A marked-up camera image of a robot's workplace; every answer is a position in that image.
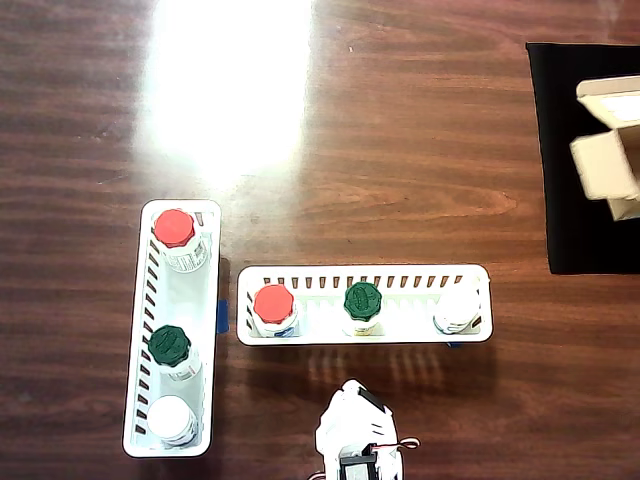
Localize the green-capped bottle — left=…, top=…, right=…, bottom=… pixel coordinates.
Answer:
left=148, top=324, right=202, bottom=384
left=341, top=281, right=385, bottom=336

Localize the black cloth mat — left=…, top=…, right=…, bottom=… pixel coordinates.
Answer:
left=525, top=42, right=640, bottom=276

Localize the red and white wire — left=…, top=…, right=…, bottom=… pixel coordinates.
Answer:
left=374, top=436, right=422, bottom=452

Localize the brown cardboard box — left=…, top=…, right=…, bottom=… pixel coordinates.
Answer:
left=569, top=74, right=640, bottom=223

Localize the long white slatted plastic tray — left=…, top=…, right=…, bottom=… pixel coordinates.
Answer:
left=235, top=263, right=495, bottom=347
left=122, top=198, right=223, bottom=459

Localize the red-capped bottle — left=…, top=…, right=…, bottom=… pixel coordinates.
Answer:
left=152, top=208, right=209, bottom=275
left=252, top=283, right=300, bottom=338

